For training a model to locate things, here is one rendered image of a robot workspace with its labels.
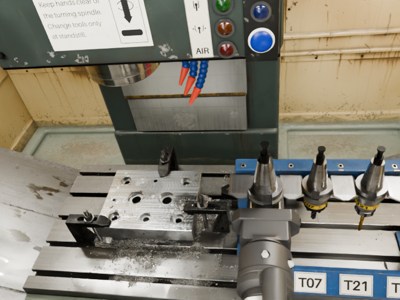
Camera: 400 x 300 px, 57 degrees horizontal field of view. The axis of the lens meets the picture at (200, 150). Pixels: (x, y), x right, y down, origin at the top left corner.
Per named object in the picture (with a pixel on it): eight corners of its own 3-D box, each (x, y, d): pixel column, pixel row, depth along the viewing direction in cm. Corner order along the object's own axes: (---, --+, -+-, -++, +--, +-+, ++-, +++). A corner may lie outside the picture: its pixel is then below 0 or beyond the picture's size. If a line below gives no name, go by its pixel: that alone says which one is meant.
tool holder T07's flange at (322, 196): (333, 184, 82) (334, 176, 81) (329, 205, 78) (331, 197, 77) (303, 179, 85) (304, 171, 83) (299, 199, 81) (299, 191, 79)
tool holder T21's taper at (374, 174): (382, 177, 79) (389, 155, 74) (384, 193, 76) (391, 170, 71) (359, 175, 80) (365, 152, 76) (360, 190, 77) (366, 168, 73)
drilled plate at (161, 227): (193, 240, 107) (191, 230, 103) (99, 237, 112) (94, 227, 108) (203, 181, 123) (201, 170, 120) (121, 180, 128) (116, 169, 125)
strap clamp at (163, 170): (172, 194, 126) (163, 164, 115) (162, 194, 126) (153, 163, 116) (178, 166, 135) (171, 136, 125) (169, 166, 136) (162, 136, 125)
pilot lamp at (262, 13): (269, 20, 48) (269, 3, 46) (252, 21, 48) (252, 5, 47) (269, 18, 48) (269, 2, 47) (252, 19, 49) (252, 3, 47)
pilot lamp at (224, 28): (233, 36, 50) (232, 21, 49) (217, 37, 50) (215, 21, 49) (233, 34, 50) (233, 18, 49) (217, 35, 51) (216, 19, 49)
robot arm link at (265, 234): (302, 200, 63) (308, 263, 55) (299, 233, 70) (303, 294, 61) (228, 199, 66) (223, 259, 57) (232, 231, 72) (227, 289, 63)
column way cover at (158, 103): (250, 132, 144) (244, 0, 109) (133, 133, 152) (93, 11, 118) (250, 124, 147) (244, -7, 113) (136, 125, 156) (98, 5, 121)
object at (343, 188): (358, 202, 77) (359, 199, 77) (332, 201, 78) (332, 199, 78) (353, 177, 82) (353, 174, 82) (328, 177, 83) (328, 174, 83)
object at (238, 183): (252, 199, 81) (252, 197, 81) (228, 199, 82) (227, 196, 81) (253, 175, 86) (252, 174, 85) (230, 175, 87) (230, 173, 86)
